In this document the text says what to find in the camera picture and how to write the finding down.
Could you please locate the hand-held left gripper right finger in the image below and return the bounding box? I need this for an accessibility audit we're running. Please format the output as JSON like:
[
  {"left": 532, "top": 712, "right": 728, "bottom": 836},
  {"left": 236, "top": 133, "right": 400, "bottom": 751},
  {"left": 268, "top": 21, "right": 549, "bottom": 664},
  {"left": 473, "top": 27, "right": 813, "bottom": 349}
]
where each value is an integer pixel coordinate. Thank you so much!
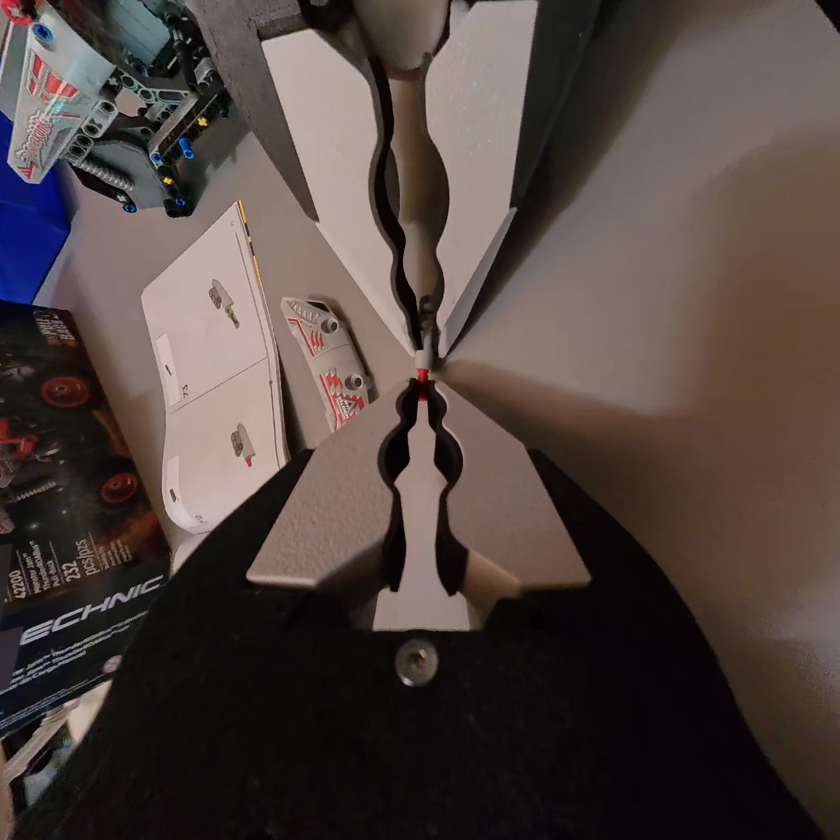
[{"left": 428, "top": 382, "right": 593, "bottom": 626}]

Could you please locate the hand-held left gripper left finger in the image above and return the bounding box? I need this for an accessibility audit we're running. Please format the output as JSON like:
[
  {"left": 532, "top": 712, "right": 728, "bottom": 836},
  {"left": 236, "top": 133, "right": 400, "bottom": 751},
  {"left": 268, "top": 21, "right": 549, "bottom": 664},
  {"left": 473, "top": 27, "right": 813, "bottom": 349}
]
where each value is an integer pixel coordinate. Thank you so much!
[{"left": 246, "top": 381, "right": 406, "bottom": 629}]

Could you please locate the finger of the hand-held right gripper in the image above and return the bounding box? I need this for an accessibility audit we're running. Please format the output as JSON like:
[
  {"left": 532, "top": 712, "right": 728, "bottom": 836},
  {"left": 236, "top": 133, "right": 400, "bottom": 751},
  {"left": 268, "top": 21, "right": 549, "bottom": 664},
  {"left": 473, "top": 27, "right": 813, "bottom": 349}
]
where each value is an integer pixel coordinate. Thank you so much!
[
  {"left": 261, "top": 21, "right": 424, "bottom": 355},
  {"left": 423, "top": 0, "right": 540, "bottom": 361}
]

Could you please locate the grey toy assembly red axle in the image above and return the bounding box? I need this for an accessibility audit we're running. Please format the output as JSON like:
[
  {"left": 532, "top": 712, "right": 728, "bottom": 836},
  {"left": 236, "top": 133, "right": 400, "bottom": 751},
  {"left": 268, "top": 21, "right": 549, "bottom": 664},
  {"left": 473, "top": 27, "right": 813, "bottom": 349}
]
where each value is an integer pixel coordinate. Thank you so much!
[{"left": 415, "top": 295, "right": 439, "bottom": 403}]

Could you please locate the blue plastic bin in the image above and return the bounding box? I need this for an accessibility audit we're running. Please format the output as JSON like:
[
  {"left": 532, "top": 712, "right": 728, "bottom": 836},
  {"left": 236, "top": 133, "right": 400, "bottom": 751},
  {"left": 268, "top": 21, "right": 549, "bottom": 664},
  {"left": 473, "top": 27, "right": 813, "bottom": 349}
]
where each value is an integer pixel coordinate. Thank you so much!
[{"left": 0, "top": 108, "right": 74, "bottom": 308}]

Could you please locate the grey printed toy panel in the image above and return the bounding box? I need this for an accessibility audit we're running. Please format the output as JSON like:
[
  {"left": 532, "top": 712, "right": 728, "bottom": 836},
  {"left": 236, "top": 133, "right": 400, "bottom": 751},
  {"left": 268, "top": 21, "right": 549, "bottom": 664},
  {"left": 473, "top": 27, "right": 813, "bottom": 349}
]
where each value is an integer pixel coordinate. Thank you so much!
[{"left": 281, "top": 297, "right": 371, "bottom": 433}]

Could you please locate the white instruction booklet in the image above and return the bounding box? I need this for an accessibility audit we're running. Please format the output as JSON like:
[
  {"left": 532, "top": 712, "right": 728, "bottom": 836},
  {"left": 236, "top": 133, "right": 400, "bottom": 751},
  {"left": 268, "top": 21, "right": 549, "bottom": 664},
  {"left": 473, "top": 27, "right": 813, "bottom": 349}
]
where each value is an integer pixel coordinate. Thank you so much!
[{"left": 140, "top": 200, "right": 291, "bottom": 534}]

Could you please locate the partly built toy truck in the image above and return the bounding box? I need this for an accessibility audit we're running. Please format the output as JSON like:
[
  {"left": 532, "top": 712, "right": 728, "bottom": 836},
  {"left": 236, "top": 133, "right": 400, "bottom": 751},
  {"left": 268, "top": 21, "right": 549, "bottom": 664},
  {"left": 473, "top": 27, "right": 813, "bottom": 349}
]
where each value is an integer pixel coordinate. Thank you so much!
[{"left": 7, "top": 0, "right": 231, "bottom": 219}]

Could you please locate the black toy box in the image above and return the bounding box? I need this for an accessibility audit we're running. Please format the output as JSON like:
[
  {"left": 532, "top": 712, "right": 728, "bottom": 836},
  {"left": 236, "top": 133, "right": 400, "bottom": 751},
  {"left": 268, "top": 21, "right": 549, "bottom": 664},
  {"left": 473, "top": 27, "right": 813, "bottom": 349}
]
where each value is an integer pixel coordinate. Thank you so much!
[{"left": 0, "top": 301, "right": 173, "bottom": 736}]

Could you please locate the clear plastic bag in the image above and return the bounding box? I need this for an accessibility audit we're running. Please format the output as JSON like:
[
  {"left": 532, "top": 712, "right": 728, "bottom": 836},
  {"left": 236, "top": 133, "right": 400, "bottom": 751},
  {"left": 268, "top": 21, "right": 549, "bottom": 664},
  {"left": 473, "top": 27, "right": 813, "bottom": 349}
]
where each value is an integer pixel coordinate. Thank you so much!
[{"left": 0, "top": 705, "right": 89, "bottom": 828}]

